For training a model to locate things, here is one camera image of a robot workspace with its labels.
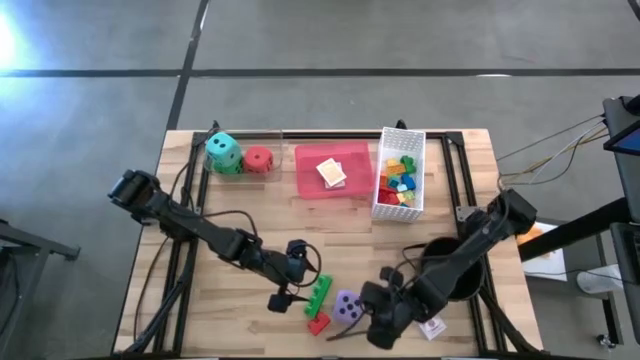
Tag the purple foam die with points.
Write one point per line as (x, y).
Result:
(347, 306)

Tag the red stepped toy block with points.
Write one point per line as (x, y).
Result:
(318, 325)

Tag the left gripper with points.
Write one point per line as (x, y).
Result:
(277, 270)

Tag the orange object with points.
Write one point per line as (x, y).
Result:
(530, 236)

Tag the black caster wheel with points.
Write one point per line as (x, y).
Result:
(606, 341)

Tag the white paper sheet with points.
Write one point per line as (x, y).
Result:
(550, 265)

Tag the monitor with blue screen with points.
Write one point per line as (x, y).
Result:
(620, 120)

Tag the red foam die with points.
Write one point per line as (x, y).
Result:
(258, 160)

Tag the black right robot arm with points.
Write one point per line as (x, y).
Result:
(475, 250)

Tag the white perforated basket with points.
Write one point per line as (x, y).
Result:
(400, 135)

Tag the teal foam die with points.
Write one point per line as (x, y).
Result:
(223, 148)

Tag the dark cabinet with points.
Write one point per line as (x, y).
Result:
(627, 280)

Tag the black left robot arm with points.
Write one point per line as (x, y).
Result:
(190, 225)

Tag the grey metal cart frame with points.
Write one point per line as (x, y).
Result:
(30, 240)

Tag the yellow small toy block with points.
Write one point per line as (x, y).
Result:
(392, 162)

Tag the orange-yellow small toy block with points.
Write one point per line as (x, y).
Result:
(401, 197)

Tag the pale green small toy block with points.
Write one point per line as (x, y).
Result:
(409, 195)

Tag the pink plastic bin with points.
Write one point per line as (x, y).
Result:
(310, 185)

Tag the black aluminium table frame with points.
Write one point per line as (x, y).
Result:
(454, 136)

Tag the orange-red toy block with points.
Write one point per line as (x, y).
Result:
(383, 180)

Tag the green foam die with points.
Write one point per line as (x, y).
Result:
(232, 168)

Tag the black diagonal stand bar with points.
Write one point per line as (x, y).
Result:
(575, 230)

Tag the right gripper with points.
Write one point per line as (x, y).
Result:
(405, 305)

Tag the black bucket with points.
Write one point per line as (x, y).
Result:
(472, 285)

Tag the orange toy block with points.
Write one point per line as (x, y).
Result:
(396, 169)

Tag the maroon playing card box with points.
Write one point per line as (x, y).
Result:
(433, 327)

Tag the green stepped toy block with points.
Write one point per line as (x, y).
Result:
(318, 295)

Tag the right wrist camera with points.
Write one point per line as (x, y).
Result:
(372, 296)

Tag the sky blue small toy block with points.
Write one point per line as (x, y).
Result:
(394, 183)

